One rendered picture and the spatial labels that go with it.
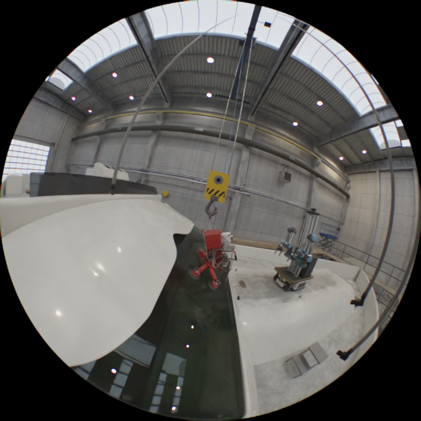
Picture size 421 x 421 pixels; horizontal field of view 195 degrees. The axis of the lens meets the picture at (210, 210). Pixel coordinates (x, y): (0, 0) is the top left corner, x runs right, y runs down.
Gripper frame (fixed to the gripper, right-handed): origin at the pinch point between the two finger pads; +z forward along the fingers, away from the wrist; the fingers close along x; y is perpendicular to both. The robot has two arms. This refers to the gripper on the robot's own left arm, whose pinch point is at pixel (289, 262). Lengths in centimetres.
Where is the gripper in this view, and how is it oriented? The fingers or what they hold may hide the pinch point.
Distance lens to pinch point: 254.1
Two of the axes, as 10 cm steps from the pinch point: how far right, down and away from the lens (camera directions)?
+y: -8.1, -5.7, -1.3
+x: -0.1, 2.3, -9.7
